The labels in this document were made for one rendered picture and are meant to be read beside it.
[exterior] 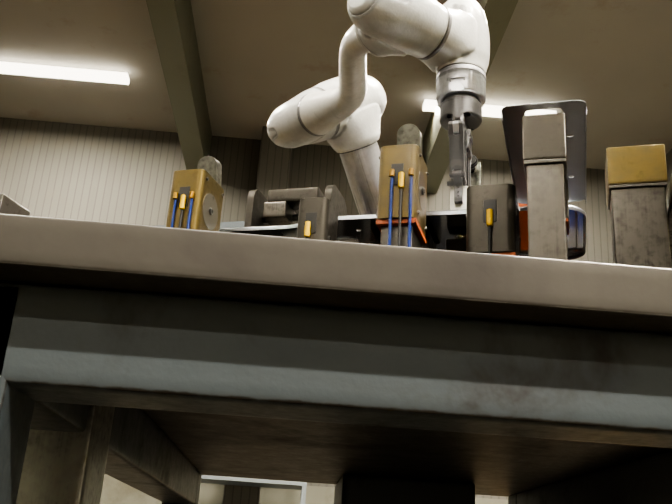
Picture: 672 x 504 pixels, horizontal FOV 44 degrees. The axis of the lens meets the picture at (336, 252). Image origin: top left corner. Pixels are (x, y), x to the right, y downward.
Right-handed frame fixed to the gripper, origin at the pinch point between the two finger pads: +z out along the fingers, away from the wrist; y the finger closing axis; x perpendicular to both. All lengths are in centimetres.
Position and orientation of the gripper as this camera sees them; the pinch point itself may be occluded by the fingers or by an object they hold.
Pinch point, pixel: (460, 208)
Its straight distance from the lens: 143.4
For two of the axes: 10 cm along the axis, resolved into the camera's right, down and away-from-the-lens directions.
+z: -0.6, 9.3, -3.6
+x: 9.6, -0.4, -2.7
